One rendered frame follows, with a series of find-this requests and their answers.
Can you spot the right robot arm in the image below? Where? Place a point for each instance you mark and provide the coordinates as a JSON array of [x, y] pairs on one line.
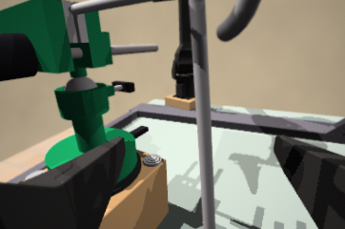
[[183, 57]]

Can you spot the black rubber ring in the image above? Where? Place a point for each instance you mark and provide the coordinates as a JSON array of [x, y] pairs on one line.
[[127, 181]]

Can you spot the green bench vise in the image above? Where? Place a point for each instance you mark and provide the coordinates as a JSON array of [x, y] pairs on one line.
[[43, 22]]

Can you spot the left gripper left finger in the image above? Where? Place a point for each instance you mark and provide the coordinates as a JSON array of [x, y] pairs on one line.
[[73, 195]]

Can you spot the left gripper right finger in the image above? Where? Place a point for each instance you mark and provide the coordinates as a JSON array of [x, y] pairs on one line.
[[317, 176]]

